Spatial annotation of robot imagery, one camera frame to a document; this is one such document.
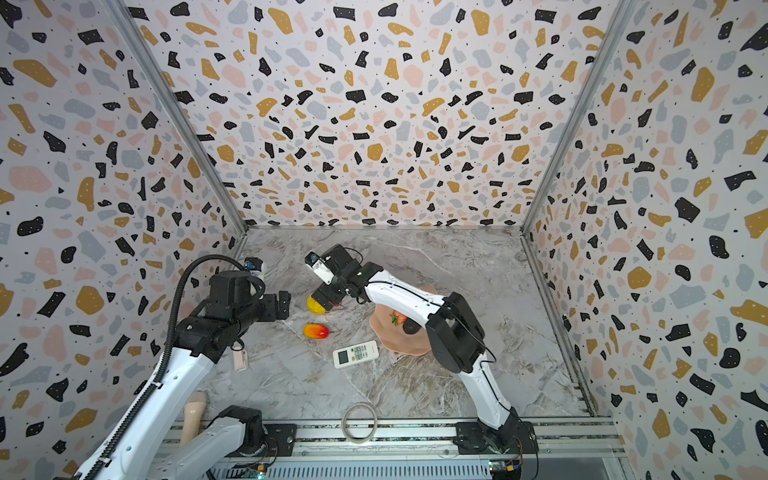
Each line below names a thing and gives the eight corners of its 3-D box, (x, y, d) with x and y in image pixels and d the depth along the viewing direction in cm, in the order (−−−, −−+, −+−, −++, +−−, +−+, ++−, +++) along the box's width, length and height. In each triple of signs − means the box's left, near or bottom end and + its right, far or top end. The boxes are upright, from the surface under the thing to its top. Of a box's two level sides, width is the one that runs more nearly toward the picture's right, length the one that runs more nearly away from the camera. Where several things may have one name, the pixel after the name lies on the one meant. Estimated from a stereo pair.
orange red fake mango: (305, 338, 93) (302, 334, 91) (307, 328, 96) (305, 324, 93) (327, 338, 94) (325, 334, 91) (329, 328, 96) (327, 324, 94)
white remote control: (335, 369, 88) (334, 366, 86) (333, 352, 91) (332, 349, 89) (380, 357, 90) (379, 354, 88) (376, 342, 93) (376, 339, 92)
